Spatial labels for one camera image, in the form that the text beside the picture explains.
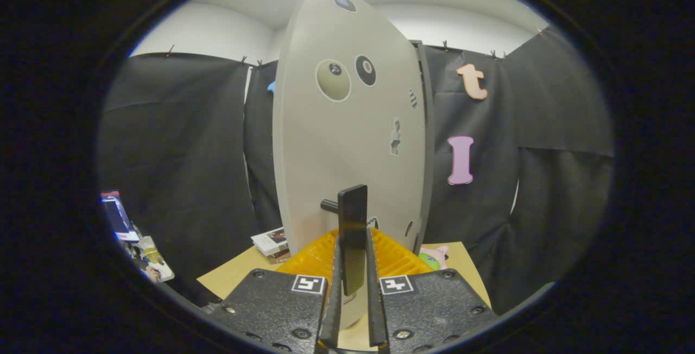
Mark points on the light grey shoe cabinet door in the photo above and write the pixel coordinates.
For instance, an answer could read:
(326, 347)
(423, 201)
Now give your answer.
(347, 142)

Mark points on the black backdrop cloth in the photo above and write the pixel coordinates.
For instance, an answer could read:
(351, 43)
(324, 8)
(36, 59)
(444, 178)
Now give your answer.
(179, 153)

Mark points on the green and pink plush toy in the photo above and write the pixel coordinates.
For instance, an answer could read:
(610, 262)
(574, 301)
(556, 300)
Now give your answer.
(434, 259)

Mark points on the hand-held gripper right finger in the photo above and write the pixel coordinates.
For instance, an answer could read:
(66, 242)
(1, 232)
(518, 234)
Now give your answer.
(374, 310)

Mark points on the beige printed packet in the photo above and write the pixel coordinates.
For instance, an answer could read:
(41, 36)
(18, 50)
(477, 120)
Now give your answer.
(152, 259)

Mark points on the white book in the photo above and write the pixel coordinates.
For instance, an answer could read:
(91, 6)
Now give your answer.
(270, 241)

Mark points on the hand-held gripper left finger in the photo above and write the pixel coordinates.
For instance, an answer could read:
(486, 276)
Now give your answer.
(331, 316)

